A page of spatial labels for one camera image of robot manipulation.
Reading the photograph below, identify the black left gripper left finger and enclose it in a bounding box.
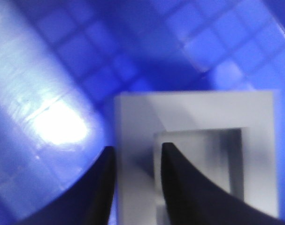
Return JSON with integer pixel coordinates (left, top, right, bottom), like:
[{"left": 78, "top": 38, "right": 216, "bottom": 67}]
[{"left": 19, "top": 146, "right": 116, "bottom": 225}]

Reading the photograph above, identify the gray hollow cube base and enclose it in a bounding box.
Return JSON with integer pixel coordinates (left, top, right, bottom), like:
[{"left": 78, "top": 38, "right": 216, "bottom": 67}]
[{"left": 115, "top": 91, "right": 279, "bottom": 225}]

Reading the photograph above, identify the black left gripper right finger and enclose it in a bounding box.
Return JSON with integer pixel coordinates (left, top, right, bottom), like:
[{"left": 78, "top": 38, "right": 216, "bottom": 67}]
[{"left": 161, "top": 142, "right": 285, "bottom": 225}]

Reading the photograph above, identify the blue target bin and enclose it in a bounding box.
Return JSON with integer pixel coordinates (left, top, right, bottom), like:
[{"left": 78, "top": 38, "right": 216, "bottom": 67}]
[{"left": 0, "top": 0, "right": 285, "bottom": 225}]

